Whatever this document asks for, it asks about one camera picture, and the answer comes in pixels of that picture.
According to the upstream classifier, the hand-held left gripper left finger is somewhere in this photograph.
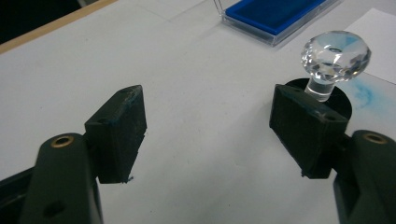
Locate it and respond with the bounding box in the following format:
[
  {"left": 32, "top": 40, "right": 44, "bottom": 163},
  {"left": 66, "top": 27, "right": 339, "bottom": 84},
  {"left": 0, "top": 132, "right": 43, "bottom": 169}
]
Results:
[{"left": 84, "top": 84, "right": 148, "bottom": 185}]

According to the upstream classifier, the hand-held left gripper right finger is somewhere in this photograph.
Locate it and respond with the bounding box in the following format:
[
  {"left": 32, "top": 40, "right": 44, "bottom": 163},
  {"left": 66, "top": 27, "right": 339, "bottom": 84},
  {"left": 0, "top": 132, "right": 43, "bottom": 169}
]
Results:
[{"left": 269, "top": 83, "right": 349, "bottom": 180}]

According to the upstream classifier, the crystal knob stamp black base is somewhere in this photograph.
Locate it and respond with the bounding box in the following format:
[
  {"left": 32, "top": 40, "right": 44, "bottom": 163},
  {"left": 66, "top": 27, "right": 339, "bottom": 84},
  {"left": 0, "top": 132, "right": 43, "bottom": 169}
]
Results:
[{"left": 284, "top": 30, "right": 373, "bottom": 122}]

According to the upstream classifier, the small white paper sheet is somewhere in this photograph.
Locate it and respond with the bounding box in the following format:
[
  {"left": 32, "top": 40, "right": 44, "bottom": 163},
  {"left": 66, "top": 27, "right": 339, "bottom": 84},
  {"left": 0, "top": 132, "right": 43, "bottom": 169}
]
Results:
[{"left": 344, "top": 7, "right": 396, "bottom": 85}]

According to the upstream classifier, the blue ink pad clear case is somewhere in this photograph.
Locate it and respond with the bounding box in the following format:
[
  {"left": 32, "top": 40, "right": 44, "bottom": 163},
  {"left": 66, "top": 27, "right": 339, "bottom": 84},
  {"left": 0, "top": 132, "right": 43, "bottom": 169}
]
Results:
[{"left": 213, "top": 0, "right": 342, "bottom": 48}]

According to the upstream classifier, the large white table cover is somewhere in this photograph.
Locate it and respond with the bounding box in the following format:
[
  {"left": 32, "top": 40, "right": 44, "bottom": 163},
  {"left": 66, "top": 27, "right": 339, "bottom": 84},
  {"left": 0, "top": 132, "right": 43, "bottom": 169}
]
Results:
[{"left": 0, "top": 0, "right": 396, "bottom": 224}]

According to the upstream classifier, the wooden table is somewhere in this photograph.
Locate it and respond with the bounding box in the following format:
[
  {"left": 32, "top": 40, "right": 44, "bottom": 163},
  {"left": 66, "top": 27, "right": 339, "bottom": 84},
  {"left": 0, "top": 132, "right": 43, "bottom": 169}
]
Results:
[{"left": 0, "top": 0, "right": 120, "bottom": 55}]

